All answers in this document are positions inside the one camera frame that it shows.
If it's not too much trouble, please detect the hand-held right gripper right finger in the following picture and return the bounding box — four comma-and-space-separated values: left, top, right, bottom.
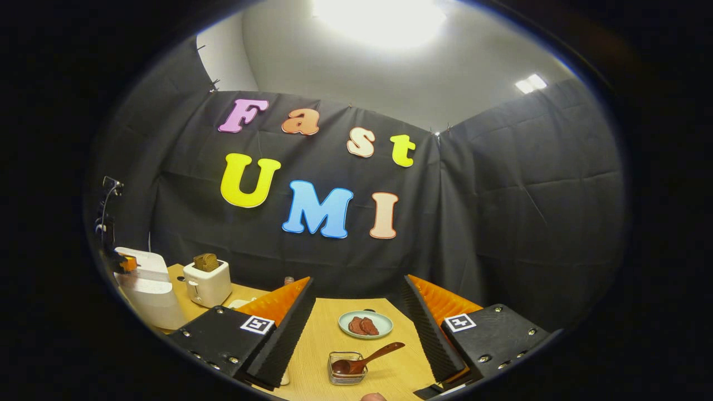
401, 275, 553, 386

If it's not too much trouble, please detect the white toaster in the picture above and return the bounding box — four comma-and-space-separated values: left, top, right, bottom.
183, 259, 232, 309

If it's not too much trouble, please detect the brown wooden spoon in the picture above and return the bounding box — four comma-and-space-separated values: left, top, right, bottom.
332, 342, 406, 375

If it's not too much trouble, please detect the small ceiling light panel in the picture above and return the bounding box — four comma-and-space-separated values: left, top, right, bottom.
515, 74, 548, 95

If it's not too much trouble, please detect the black backdrop cloth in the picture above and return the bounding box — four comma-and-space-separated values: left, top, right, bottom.
89, 39, 627, 332

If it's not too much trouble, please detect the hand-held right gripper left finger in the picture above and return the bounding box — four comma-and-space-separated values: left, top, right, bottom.
166, 277, 316, 390

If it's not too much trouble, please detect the pale green plate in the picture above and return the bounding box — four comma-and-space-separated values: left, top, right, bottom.
338, 310, 394, 339

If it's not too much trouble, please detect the large ceiling light panel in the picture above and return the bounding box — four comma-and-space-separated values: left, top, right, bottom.
312, 0, 448, 51

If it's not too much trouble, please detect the white rice cooker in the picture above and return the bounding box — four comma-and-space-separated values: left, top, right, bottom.
114, 247, 187, 330

